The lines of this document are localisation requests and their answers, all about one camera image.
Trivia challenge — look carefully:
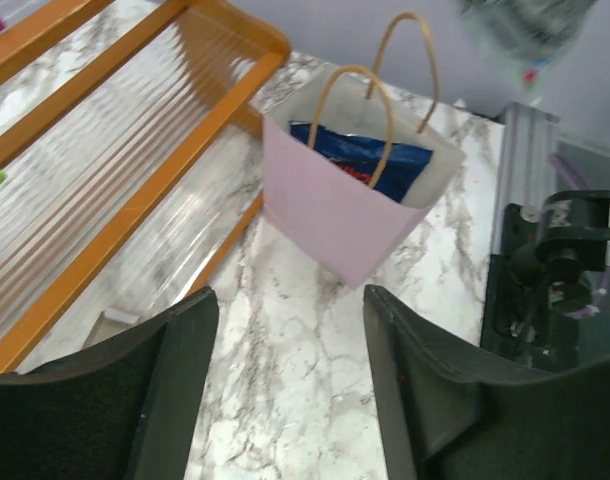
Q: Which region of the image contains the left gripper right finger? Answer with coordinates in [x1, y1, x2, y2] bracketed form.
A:
[363, 285, 610, 479]

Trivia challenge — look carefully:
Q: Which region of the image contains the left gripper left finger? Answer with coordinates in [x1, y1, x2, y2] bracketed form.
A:
[0, 287, 219, 479]

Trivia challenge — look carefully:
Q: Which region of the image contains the blue Burts chips bag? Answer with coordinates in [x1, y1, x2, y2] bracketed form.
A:
[289, 119, 434, 204]

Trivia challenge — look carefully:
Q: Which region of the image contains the white paper bag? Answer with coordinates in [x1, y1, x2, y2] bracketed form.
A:
[263, 12, 465, 288]

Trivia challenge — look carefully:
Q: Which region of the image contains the grey plastic clip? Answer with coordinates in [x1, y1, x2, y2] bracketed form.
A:
[460, 0, 595, 106]

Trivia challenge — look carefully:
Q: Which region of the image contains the wooden shelf rack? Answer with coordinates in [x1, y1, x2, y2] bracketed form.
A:
[0, 1, 291, 373]

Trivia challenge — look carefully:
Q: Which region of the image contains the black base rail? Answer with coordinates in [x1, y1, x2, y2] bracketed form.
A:
[480, 204, 610, 372]

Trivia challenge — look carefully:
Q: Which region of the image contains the aluminium frame extrusion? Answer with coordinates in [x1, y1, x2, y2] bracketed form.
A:
[490, 102, 559, 254]

